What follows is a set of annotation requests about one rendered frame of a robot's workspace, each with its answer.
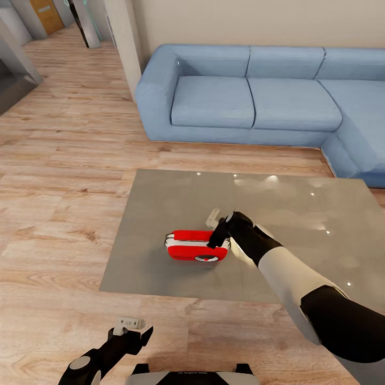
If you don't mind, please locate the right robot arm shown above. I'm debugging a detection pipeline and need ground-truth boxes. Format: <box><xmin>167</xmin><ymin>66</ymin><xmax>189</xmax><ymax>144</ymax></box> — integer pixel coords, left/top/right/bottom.
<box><xmin>206</xmin><ymin>208</ymin><xmax>385</xmax><ymax>385</ymax></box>

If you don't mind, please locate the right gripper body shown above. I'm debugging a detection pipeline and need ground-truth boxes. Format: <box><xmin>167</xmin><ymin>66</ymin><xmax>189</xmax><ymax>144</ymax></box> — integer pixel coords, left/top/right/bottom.
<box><xmin>209</xmin><ymin>218</ymin><xmax>229</xmax><ymax>248</ymax></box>

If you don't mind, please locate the radio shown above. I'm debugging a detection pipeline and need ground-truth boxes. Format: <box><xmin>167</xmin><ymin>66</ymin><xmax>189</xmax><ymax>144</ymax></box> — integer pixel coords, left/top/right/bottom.
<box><xmin>164</xmin><ymin>230</ymin><xmax>231</xmax><ymax>262</ymax></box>

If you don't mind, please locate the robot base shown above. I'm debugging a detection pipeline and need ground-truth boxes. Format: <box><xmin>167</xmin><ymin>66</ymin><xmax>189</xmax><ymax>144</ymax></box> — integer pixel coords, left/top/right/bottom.
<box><xmin>124</xmin><ymin>364</ymin><xmax>261</xmax><ymax>385</ymax></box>

